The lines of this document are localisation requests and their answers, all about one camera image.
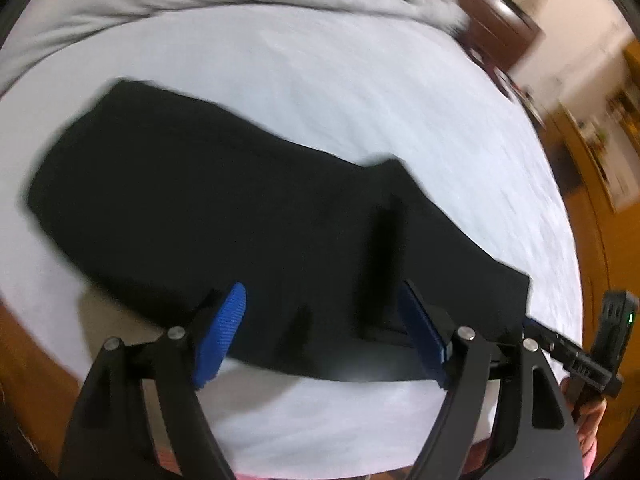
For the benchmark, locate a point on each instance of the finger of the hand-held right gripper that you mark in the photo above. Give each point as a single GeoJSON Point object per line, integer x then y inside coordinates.
{"type": "Point", "coordinates": [542, 332]}

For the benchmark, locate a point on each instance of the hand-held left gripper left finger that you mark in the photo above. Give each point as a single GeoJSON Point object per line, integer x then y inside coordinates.
{"type": "Point", "coordinates": [220, 335]}

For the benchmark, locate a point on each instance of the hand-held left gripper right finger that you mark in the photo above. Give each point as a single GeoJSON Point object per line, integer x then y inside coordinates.
{"type": "Point", "coordinates": [422, 340]}

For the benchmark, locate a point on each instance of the black pants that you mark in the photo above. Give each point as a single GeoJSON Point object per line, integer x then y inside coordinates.
{"type": "Point", "coordinates": [200, 200]}

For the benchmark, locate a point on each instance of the person's right hand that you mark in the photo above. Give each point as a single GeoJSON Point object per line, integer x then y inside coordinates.
{"type": "Point", "coordinates": [590, 430]}

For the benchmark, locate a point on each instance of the wooden cabinet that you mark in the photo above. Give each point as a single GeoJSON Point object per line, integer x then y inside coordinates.
{"type": "Point", "coordinates": [597, 170]}

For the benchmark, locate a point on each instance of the white bed sheet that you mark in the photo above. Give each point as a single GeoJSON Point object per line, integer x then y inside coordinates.
{"type": "Point", "coordinates": [350, 85]}

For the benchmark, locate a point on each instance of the wooden headboard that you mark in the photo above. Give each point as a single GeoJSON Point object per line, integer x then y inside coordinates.
{"type": "Point", "coordinates": [500, 25]}

